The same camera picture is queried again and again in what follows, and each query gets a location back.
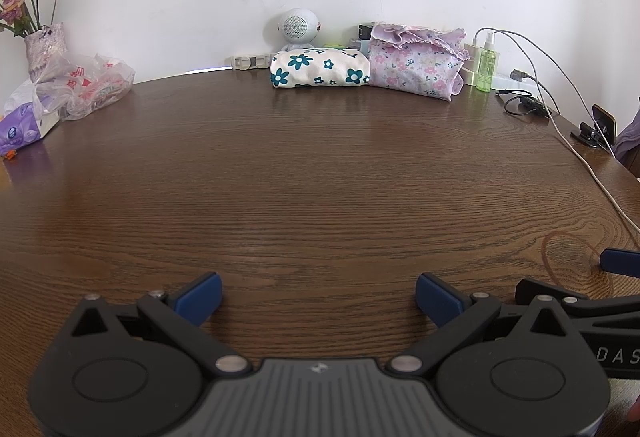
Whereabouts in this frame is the white blue-flowered folded cloth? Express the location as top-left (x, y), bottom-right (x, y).
top-left (270, 48), bottom-right (371, 89)

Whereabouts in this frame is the clear plastic bag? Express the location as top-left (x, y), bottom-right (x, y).
top-left (32, 52), bottom-right (137, 121)

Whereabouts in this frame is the white wall charger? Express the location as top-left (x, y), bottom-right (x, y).
top-left (460, 42), bottom-right (483, 85)

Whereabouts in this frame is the purple jacket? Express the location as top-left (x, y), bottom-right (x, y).
top-left (614, 107), bottom-right (640, 178)

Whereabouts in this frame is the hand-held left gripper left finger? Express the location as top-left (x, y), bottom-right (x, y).
top-left (70, 272), bottom-right (252, 377)

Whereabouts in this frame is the round white speaker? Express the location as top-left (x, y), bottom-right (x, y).
top-left (274, 8), bottom-right (323, 52)

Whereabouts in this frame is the black cable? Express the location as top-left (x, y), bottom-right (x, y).
top-left (495, 88), bottom-right (561, 118)

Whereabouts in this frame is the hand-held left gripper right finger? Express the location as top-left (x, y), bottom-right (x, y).
top-left (388, 272), bottom-right (576, 377)

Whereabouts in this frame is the wrapped flower vase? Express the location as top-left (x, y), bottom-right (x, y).
top-left (24, 21), bottom-right (68, 83)

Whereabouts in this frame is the long white cable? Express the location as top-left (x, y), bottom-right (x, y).
top-left (472, 28), bottom-right (640, 243)

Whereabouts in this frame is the black clip stand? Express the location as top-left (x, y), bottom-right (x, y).
top-left (570, 122), bottom-right (613, 149)

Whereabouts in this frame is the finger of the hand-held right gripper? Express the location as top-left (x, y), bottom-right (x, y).
top-left (515, 278), bottom-right (640, 318)
top-left (600, 247), bottom-right (640, 279)

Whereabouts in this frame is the purple tissue pack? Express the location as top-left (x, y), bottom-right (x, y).
top-left (0, 80), bottom-right (66, 157)

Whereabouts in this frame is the green spray bottle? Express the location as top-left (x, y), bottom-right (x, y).
top-left (475, 31), bottom-right (501, 93)

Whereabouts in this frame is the white phone holder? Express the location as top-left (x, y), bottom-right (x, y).
top-left (231, 52), bottom-right (278, 69)

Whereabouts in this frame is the pink floral garment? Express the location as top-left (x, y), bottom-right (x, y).
top-left (367, 22), bottom-right (468, 103)

